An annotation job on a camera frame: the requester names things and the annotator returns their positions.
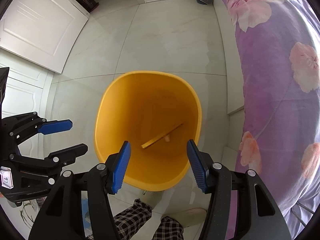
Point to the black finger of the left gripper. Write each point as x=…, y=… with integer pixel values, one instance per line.
x=67, y=156

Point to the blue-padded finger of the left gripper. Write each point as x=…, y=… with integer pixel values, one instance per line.
x=51, y=127

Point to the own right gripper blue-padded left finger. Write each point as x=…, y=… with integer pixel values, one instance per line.
x=60, y=217

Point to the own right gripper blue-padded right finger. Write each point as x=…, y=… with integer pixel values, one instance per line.
x=257, y=217

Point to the yellow plastic trash bin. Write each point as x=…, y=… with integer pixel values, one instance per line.
x=137, y=106

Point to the metal table leg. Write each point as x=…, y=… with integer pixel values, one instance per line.
x=302, y=212

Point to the plaid trouser legs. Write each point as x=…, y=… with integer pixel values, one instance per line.
x=129, y=222

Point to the beige slipper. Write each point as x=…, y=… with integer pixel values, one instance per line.
x=189, y=217

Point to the white panelled door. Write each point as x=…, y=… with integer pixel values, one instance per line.
x=43, y=31

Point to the yellow stick in bin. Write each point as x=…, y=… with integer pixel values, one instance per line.
x=161, y=135

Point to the purple floral bed sheet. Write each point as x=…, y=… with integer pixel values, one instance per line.
x=278, y=46

